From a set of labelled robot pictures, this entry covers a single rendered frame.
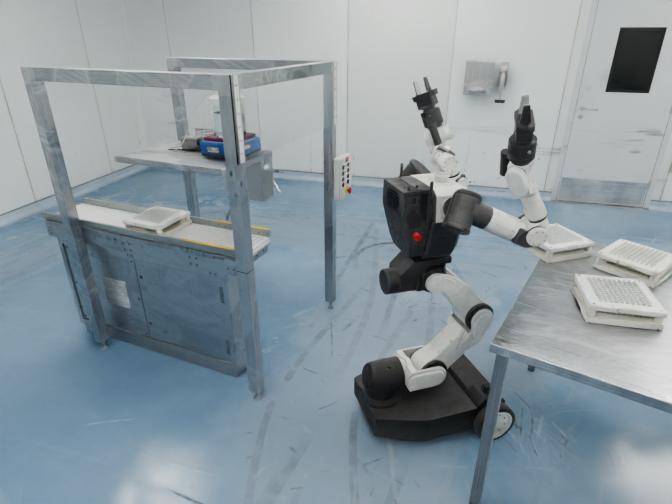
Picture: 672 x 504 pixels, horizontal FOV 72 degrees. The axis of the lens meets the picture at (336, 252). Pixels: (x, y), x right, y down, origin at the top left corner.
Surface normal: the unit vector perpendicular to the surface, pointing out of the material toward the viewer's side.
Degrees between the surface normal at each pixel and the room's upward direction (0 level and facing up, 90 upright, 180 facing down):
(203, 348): 90
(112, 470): 0
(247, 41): 90
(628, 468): 0
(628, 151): 90
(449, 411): 0
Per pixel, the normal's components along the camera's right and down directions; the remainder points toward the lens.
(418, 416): 0.00, -0.90
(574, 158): -0.28, 0.41
